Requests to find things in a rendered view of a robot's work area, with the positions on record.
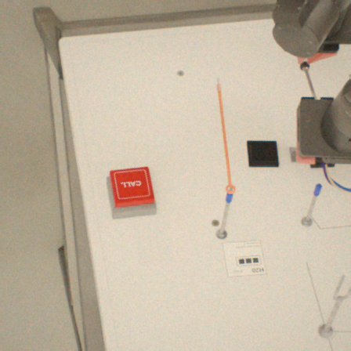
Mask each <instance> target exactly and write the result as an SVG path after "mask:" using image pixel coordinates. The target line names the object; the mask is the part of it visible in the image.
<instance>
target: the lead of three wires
mask: <svg viewBox="0 0 351 351"><path fill-rule="evenodd" d="M321 166H322V168H323V169H324V175H325V178H326V180H327V181H328V182H329V183H330V184H331V185H332V186H334V187H335V188H336V189H338V190H340V191H342V192H346V193H349V194H351V188H346V187H344V186H341V185H340V184H338V183H336V182H335V181H334V180H333V179H332V178H331V177H330V174H329V171H328V166H327V165H326V164H325V162H322V164H321Z"/></svg>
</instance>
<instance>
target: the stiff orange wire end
mask: <svg viewBox="0 0 351 351"><path fill-rule="evenodd" d="M217 80H218V84H217V91H218V94H219V107H220V114H221V122H222V130H223V142H224V150H225V158H226V171H227V179H228V185H227V186H226V188H225V189H226V192H227V193H229V194H232V193H234V192H236V190H237V188H236V187H235V186H234V185H232V184H231V178H230V163H229V157H228V150H227V142H226V129H225V121H224V114H223V102H222V93H221V91H222V88H221V85H220V84H219V78H218V79H217ZM228 187H233V190H232V191H229V190H228Z"/></svg>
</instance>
